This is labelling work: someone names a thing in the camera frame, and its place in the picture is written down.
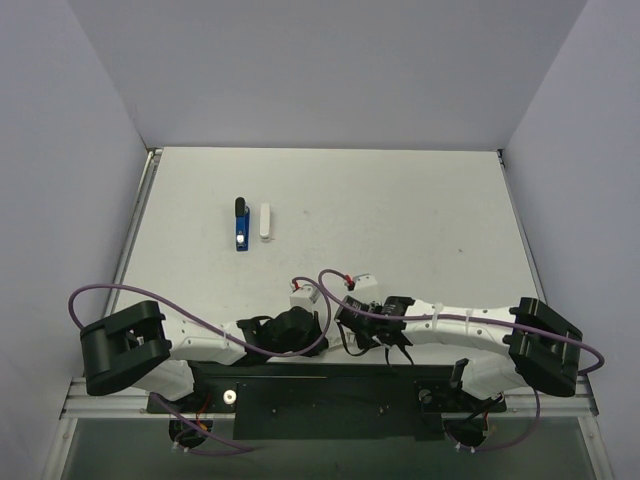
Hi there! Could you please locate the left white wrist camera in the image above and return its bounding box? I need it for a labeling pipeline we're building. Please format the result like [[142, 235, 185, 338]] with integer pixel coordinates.
[[289, 280, 320, 313]]

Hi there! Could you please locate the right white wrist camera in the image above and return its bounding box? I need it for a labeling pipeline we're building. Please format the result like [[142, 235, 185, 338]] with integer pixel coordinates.
[[347, 273, 381, 304]]

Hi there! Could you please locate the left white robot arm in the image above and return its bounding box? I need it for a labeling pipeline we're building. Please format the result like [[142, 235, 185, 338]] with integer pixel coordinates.
[[80, 301, 329, 412]]

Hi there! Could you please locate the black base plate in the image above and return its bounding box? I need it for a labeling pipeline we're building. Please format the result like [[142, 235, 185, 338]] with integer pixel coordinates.
[[169, 362, 506, 440]]

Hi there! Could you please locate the aluminium frame rail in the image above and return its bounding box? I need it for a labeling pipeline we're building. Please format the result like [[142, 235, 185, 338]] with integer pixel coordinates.
[[59, 147, 162, 419]]

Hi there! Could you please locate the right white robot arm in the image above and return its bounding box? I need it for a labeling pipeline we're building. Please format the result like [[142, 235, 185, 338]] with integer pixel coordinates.
[[335, 296, 583, 409]]

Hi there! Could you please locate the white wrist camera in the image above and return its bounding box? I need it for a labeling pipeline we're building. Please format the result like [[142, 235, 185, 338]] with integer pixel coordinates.
[[347, 273, 381, 304], [289, 280, 320, 313]]

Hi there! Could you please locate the white stapler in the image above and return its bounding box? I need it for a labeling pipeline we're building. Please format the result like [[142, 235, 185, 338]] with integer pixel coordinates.
[[259, 203, 271, 242]]

